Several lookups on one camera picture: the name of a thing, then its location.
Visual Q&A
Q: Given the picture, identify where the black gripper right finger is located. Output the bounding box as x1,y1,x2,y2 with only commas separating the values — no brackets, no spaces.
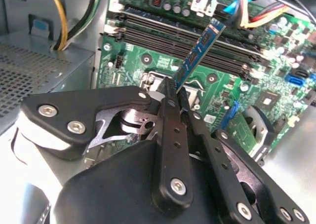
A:
179,87,310,224

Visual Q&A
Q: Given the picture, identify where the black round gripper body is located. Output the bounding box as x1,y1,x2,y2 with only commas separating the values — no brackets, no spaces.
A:
53,140,231,224

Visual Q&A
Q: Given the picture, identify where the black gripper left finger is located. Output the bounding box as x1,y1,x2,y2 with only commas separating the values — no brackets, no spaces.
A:
17,77,195,217

